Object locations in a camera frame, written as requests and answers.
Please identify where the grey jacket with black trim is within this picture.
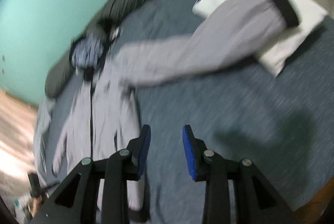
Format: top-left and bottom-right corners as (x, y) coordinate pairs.
(33, 0), (300, 212)

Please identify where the pile of dark clothes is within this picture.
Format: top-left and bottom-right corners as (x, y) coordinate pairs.
(69, 19), (122, 81)

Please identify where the person's left hand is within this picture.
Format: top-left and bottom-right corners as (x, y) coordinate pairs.
(28, 196), (48, 218)

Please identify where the plastic bag on floor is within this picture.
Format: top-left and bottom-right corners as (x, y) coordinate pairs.
(14, 193), (32, 224)

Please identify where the blue patterned bed sheet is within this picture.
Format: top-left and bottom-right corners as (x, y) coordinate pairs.
(36, 0), (334, 224)

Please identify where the light blue shirt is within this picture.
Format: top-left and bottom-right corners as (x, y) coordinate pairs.
(70, 35), (104, 69)

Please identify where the white folded garment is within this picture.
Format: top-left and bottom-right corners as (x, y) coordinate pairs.
(192, 0), (328, 77)

